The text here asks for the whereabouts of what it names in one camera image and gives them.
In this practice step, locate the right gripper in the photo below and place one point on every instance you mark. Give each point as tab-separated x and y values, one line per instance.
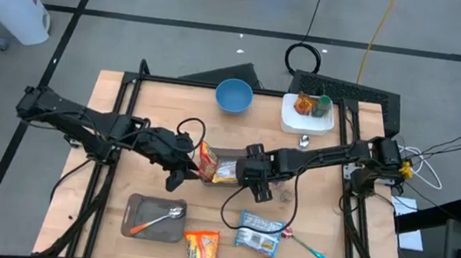
265	173

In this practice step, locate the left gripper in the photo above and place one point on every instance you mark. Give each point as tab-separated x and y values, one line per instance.
166	147

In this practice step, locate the grey yellow ramen packet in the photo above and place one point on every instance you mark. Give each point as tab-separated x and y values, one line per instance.
225	172

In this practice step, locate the plain silver spoon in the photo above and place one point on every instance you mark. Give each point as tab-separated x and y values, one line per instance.
304	141

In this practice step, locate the orange taco seasoning packet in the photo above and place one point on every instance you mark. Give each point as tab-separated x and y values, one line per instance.
304	104

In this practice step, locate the green-lidded seasoning jar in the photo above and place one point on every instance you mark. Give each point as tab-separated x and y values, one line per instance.
322	106

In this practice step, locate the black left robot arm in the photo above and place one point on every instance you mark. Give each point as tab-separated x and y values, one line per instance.
73	116

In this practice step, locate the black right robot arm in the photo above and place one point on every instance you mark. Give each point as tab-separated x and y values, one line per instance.
333	155

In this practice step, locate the red yellow ramen packet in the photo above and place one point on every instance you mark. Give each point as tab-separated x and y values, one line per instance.
208	161

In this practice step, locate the grey plastic bin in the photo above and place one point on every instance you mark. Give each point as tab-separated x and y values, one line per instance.
229	153

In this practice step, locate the small clear glass jar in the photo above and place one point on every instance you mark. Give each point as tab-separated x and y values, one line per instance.
288	196

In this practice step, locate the grey plastic tray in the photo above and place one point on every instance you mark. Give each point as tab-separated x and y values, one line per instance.
145	211

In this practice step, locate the blue white ramen packet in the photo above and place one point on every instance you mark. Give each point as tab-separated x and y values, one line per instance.
259	238

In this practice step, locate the white square container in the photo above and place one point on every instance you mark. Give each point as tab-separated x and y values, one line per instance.
306	125

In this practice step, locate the blue bowl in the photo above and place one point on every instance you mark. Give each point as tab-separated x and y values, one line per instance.
234	95

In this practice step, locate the orange-red ramen packet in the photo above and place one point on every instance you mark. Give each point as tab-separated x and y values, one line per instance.
201	255

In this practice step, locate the black flat panel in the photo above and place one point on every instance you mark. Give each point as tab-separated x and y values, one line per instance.
228	73

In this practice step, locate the yellow plug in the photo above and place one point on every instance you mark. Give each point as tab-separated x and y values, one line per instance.
406	170

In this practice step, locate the white paper sheet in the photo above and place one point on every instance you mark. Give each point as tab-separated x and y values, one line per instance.
408	239

